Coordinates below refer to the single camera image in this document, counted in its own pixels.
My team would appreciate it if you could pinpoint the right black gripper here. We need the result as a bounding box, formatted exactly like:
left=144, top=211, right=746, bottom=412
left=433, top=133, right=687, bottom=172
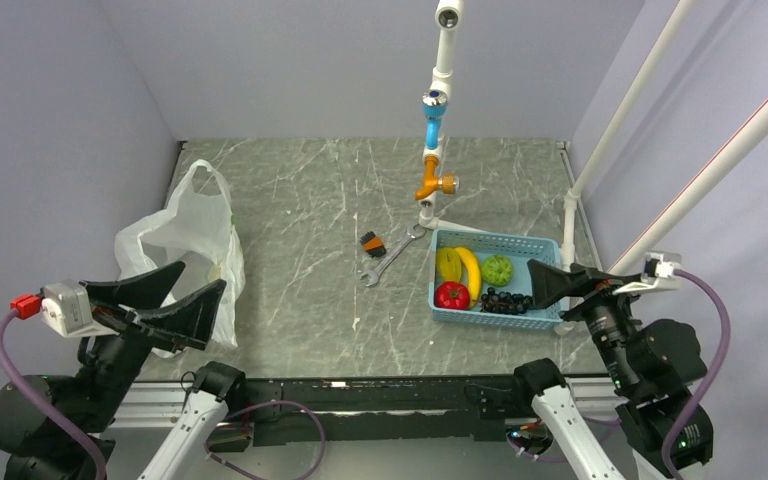
left=527, top=255, right=645, bottom=389

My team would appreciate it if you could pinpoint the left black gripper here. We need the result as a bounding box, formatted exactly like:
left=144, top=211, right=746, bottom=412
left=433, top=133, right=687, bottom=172
left=75, top=260, right=226, bottom=430

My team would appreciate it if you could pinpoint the dark fake grape bunch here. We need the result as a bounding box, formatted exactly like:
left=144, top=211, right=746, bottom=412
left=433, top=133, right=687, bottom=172
left=480, top=287, right=534, bottom=315

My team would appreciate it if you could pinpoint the green fake fruit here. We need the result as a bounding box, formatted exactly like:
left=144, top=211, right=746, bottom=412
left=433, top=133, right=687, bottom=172
left=480, top=255, right=514, bottom=287

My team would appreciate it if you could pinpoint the white plastic shopping bag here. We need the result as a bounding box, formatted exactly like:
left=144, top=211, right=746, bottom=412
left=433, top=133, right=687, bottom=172
left=114, top=159, right=246, bottom=349

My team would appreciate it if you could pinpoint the yellow fake banana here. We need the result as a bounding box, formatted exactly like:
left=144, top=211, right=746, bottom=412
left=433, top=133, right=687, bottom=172
left=455, top=246, right=483, bottom=307

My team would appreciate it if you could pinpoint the red fake fruit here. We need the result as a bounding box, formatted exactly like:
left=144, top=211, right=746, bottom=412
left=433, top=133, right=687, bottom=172
left=433, top=281, right=472, bottom=310

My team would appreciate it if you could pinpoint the yellow fake star fruit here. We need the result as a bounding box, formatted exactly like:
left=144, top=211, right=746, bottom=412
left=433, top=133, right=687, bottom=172
left=435, top=247, right=463, bottom=283

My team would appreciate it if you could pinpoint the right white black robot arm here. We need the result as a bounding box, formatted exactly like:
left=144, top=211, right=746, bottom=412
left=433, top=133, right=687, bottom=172
left=510, top=252, right=727, bottom=479

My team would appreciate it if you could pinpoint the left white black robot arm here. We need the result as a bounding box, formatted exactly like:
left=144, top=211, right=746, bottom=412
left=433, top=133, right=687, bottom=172
left=0, top=261, right=227, bottom=479

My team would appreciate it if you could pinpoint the light blue plastic basket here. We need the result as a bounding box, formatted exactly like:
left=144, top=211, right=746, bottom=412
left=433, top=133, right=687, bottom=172
left=428, top=229, right=569, bottom=330

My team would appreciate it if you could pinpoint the silver combination wrench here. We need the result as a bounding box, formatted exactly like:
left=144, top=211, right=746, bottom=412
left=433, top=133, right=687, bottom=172
left=360, top=224, right=427, bottom=288

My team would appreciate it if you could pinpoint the black orange hex key set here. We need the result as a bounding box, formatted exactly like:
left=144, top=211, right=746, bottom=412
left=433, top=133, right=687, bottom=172
left=359, top=231, right=387, bottom=258

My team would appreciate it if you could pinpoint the white blue orange pipe stand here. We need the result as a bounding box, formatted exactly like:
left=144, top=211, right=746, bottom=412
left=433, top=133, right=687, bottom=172
left=414, top=0, right=480, bottom=232

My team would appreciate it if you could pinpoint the white frame pole far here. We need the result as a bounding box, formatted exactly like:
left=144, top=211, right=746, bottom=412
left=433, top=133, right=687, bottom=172
left=556, top=0, right=698, bottom=336

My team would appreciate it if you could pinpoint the white frame pole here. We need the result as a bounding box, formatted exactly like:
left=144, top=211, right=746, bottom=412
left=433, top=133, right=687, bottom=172
left=556, top=0, right=698, bottom=336
left=609, top=97, right=768, bottom=274

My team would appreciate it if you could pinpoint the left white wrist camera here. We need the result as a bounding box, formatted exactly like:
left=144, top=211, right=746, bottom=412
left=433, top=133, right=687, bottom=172
left=10, top=280, right=116, bottom=338

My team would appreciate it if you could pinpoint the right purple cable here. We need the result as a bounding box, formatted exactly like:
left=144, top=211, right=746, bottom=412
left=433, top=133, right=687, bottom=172
left=506, top=268, right=733, bottom=480

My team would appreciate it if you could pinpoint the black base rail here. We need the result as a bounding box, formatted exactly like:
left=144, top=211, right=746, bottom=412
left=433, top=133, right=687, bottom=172
left=225, top=374, right=537, bottom=446

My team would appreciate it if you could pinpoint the white frame pole near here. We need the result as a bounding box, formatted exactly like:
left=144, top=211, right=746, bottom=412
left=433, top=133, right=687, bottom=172
left=609, top=97, right=768, bottom=274

